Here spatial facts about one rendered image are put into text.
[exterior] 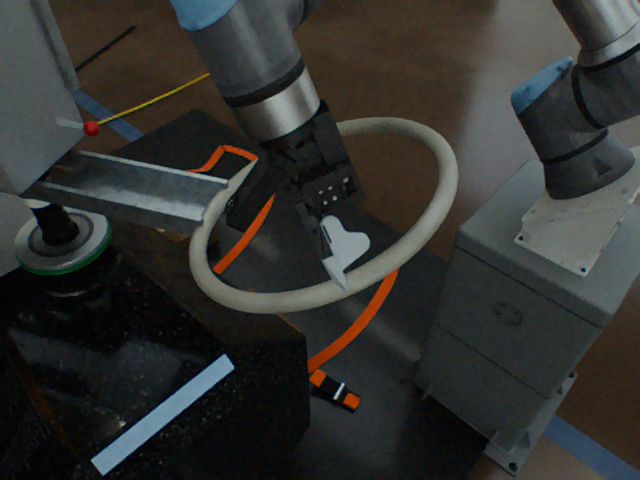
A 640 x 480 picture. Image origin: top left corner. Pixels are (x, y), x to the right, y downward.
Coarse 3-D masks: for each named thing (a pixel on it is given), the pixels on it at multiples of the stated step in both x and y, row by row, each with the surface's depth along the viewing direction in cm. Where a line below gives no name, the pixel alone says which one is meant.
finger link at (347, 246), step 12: (336, 228) 58; (336, 240) 58; (348, 240) 58; (360, 240) 58; (336, 252) 58; (348, 252) 58; (360, 252) 58; (324, 264) 58; (336, 264) 58; (348, 264) 59; (336, 276) 59; (348, 288) 60
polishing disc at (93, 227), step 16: (64, 208) 130; (32, 224) 127; (80, 224) 127; (96, 224) 127; (16, 240) 123; (32, 240) 123; (80, 240) 123; (96, 240) 123; (32, 256) 119; (48, 256) 119; (64, 256) 119; (80, 256) 119
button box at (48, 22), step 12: (36, 0) 89; (36, 12) 91; (48, 12) 92; (48, 24) 93; (48, 36) 94; (60, 36) 96; (60, 48) 97; (60, 60) 98; (60, 72) 100; (72, 72) 101; (72, 84) 102
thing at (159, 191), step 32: (64, 160) 111; (96, 160) 108; (128, 160) 106; (32, 192) 104; (64, 192) 100; (96, 192) 106; (128, 192) 105; (160, 192) 105; (192, 192) 105; (160, 224) 98; (192, 224) 94
